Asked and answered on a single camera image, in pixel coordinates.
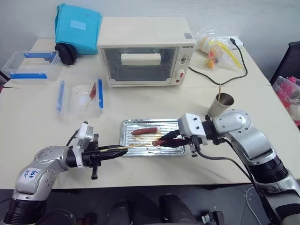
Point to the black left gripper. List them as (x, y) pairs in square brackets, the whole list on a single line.
[(94, 157)]

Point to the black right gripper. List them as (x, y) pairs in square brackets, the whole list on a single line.
[(194, 141)]

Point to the red sausage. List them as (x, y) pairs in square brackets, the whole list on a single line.
[(93, 90), (156, 142), (144, 131)]

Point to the wooden skewer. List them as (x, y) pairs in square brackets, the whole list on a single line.
[(136, 146), (87, 103), (219, 92)]

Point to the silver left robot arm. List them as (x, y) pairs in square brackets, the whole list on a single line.
[(44, 161)]

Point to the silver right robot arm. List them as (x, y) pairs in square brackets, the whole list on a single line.
[(248, 140)]

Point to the metal baking tray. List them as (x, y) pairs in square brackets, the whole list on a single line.
[(140, 140)]

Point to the metal cup with skewer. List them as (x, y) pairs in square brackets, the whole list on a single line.
[(218, 108)]

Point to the clear box with blue clips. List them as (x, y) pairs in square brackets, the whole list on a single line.
[(30, 66), (79, 103)]

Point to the dark rounded shape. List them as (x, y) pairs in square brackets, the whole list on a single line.
[(61, 216), (174, 208), (119, 212)]

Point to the small black metal clamp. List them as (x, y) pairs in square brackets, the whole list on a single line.
[(213, 217)]

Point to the clear plastic bag with toys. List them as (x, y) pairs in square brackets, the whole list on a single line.
[(214, 52)]

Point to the black round object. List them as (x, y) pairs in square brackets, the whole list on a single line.
[(66, 54)]

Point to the cream toaster oven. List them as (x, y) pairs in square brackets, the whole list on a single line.
[(145, 35)]

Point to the white power strip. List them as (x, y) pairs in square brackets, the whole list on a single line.
[(237, 40)]

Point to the plastic bag with pink items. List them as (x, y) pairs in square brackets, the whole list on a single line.
[(288, 93)]

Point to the turquoise fabric bag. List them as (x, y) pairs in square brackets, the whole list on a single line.
[(77, 28)]

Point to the black chair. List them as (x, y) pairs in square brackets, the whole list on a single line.
[(287, 62)]

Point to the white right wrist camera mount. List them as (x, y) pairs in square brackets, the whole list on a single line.
[(191, 126)]

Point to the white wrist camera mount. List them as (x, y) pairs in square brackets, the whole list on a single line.
[(84, 135), (191, 126)]

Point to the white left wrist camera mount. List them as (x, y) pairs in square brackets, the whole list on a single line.
[(84, 135)]

